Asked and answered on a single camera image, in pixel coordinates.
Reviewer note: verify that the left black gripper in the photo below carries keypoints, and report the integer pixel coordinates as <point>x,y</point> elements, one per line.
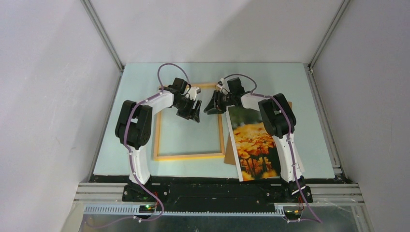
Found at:
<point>187,114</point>

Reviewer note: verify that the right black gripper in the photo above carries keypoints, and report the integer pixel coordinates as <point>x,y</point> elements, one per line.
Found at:
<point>214,107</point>

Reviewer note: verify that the brown cardboard backing board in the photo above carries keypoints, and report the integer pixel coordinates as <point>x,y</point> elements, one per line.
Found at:
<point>228,153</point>

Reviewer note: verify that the yellow wooden picture frame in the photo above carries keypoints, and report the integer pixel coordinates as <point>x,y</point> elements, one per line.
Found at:
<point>176,138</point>

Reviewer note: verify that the orange flower photo print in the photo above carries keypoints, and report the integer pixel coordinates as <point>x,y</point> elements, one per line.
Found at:
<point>254,168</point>

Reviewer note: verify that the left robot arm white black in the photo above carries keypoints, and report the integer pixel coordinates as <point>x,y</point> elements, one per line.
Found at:
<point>134,124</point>

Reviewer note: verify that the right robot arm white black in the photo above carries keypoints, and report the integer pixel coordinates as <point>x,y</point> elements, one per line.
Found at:
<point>278,119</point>

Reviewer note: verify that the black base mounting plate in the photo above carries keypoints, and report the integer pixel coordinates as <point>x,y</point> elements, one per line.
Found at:
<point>157,187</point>

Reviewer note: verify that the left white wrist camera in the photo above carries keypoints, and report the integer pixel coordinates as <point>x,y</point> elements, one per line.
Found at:
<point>192,93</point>

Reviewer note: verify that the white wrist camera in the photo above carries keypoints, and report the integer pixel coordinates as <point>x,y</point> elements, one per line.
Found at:
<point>192,93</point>
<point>221,84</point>

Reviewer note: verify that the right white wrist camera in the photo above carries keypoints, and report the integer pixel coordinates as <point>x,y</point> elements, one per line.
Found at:
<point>221,84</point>

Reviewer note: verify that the aluminium extrusion rail front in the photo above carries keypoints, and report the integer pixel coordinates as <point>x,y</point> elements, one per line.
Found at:
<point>104,198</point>

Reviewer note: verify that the left aluminium corner post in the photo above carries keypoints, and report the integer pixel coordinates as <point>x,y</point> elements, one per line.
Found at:
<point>103,34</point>

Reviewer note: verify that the aluminium corner post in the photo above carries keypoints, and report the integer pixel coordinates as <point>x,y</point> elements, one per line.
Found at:
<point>103,34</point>
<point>328,33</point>

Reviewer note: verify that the right aluminium corner post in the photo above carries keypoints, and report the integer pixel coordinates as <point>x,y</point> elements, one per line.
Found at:
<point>328,33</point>

